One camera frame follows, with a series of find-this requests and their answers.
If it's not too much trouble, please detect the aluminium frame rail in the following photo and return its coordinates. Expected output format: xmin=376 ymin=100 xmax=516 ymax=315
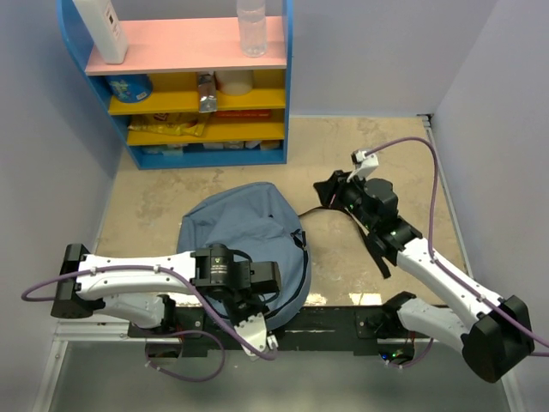
xmin=54 ymin=305 xmax=508 ymax=344

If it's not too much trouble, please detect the blue round tin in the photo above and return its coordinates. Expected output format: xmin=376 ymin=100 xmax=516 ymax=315
xmin=105 ymin=74 xmax=153 ymax=104

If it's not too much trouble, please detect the red flat box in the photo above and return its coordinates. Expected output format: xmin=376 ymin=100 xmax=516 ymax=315
xmin=214 ymin=109 xmax=272 ymax=118

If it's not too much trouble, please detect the yellow snack bag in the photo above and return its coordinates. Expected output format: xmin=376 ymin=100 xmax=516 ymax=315
xmin=128 ymin=112 xmax=210 ymax=136

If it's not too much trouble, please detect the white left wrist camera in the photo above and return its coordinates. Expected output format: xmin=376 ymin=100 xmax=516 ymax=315
xmin=234 ymin=313 xmax=278 ymax=354

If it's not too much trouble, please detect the white rectangular box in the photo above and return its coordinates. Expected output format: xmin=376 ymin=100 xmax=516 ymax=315
xmin=73 ymin=0 xmax=129 ymax=64

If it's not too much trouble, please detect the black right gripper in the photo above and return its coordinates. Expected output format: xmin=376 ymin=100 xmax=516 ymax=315
xmin=312 ymin=168 xmax=376 ymax=232

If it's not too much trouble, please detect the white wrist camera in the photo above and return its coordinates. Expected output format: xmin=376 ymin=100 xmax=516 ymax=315
xmin=234 ymin=313 xmax=278 ymax=354
xmin=347 ymin=149 xmax=379 ymax=182

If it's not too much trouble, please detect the blue shelf unit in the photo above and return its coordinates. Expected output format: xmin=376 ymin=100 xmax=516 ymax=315
xmin=56 ymin=1 xmax=293 ymax=170

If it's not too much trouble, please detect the blue fabric backpack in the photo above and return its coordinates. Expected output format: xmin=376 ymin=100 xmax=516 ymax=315
xmin=176 ymin=181 xmax=391 ymax=332

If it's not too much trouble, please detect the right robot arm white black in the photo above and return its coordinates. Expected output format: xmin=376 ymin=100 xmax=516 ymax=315
xmin=313 ymin=170 xmax=534 ymax=383

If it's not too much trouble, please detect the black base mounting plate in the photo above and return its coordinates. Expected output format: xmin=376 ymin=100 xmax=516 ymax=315
xmin=127 ymin=305 xmax=434 ymax=360

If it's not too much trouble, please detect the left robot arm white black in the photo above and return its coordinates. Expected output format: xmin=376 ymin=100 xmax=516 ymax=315
xmin=51 ymin=244 xmax=281 ymax=336

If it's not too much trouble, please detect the clear plastic water bottle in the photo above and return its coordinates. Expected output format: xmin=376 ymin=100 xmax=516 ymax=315
xmin=236 ymin=0 xmax=268 ymax=58

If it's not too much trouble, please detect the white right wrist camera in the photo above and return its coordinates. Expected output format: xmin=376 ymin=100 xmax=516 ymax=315
xmin=347 ymin=149 xmax=379 ymax=182

